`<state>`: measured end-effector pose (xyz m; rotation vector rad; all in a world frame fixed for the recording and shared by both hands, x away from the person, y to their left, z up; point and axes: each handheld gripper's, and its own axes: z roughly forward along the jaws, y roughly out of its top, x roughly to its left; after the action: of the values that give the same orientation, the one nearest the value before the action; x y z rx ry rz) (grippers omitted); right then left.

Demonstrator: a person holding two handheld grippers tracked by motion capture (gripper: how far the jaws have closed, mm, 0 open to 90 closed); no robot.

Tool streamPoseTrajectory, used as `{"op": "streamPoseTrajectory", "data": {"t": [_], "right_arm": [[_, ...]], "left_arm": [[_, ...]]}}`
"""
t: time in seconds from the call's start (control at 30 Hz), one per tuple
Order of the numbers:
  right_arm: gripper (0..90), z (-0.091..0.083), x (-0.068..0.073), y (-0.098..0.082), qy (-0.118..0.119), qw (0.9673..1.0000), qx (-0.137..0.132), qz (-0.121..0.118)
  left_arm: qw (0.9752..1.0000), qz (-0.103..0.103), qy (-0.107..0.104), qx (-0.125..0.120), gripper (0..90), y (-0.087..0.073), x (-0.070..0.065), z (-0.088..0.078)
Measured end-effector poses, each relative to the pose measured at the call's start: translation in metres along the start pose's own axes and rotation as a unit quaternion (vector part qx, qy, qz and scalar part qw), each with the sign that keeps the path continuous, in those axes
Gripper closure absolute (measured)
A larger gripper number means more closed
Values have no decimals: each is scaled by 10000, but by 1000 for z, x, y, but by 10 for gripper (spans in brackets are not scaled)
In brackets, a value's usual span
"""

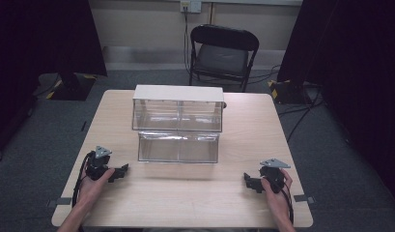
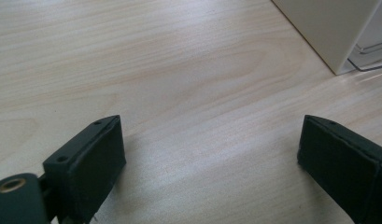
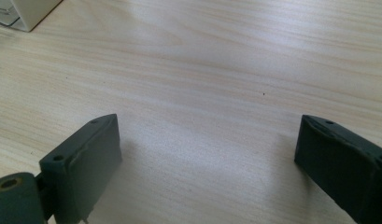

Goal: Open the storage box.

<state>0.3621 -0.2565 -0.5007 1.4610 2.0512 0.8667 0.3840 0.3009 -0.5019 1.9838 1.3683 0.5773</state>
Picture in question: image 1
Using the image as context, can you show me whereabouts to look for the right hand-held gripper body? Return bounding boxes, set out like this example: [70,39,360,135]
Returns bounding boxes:
[258,157,292,194]

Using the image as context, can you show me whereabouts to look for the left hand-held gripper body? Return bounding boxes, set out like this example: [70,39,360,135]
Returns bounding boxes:
[85,145,113,182]

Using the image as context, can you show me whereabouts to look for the person's right hand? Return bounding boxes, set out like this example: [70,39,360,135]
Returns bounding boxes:
[260,168,295,215]

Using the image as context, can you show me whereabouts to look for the person's left hand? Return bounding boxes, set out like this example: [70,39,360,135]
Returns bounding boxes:
[76,167,116,211]

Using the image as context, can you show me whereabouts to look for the grey tape strip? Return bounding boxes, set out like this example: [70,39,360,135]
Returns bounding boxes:
[293,193,317,205]
[45,196,73,209]

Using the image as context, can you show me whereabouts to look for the clear plastic drawer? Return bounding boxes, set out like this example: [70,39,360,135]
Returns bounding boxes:
[137,130,221,164]

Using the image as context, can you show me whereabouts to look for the clear drawer cabinet white top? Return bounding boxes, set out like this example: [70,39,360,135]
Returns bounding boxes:
[130,83,226,133]

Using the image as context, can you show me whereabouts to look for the black yellow stand base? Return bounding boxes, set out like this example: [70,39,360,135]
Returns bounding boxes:
[36,72,99,102]
[267,78,313,105]

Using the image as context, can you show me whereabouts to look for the black folding chair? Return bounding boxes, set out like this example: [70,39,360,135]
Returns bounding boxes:
[188,23,261,94]

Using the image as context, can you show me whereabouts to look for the dark curtain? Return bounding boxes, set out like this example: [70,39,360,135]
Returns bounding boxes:
[0,0,108,162]
[276,0,395,209]

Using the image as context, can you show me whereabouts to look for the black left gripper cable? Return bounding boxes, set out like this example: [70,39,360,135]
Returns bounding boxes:
[71,150,95,208]

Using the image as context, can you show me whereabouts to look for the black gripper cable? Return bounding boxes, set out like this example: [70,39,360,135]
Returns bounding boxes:
[281,182,296,225]
[71,150,95,208]

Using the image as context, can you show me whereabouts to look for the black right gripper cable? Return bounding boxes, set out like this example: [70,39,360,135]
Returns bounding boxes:
[281,182,296,225]

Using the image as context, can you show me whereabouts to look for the black floor cable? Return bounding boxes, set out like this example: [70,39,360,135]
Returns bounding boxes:
[247,64,325,143]

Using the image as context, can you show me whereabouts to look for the black wall outlet cable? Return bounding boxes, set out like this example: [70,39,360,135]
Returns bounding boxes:
[183,6,192,75]

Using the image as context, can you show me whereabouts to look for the white wall outlet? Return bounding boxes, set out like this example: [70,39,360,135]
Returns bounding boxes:
[180,0,203,15]

